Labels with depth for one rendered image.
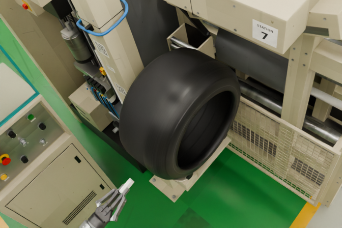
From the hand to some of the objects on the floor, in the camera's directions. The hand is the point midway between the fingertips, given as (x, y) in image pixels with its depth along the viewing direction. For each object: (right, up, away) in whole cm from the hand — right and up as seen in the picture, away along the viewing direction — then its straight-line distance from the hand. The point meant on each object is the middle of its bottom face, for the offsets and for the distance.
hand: (126, 186), depth 149 cm
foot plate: (+20, -24, +121) cm, 125 cm away
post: (+20, -24, +121) cm, 126 cm away
